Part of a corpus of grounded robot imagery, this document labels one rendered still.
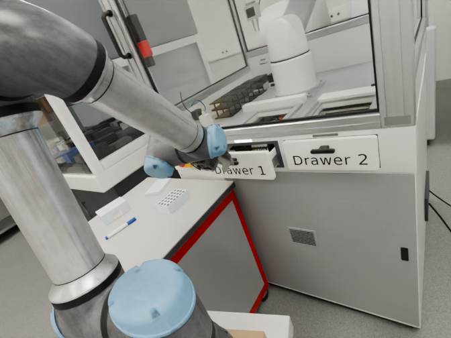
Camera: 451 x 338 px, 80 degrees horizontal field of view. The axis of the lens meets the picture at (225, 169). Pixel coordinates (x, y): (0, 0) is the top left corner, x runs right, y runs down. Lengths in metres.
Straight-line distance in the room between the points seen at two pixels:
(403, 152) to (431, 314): 0.88
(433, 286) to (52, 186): 1.59
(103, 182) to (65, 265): 1.09
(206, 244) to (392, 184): 0.68
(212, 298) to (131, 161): 0.89
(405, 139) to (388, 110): 0.09
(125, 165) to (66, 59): 1.27
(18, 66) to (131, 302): 0.33
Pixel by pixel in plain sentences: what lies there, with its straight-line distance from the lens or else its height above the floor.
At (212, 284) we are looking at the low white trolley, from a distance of 1.17.
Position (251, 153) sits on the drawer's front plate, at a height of 0.93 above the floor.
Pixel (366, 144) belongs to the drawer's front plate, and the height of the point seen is 0.91.
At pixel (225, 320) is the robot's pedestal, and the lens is 0.69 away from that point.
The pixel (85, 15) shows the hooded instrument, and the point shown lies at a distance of 1.70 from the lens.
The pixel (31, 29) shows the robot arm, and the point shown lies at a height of 1.37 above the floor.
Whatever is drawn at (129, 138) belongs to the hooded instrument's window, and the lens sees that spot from 1.68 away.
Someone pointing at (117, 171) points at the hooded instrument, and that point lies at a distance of 1.60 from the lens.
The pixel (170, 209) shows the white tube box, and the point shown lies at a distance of 1.12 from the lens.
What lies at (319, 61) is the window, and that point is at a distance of 0.86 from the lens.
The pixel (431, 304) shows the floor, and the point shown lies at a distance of 1.62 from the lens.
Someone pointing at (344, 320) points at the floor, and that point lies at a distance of 1.54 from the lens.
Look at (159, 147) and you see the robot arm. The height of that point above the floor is 1.12.
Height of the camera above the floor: 1.30
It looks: 24 degrees down
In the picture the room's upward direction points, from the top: 20 degrees counter-clockwise
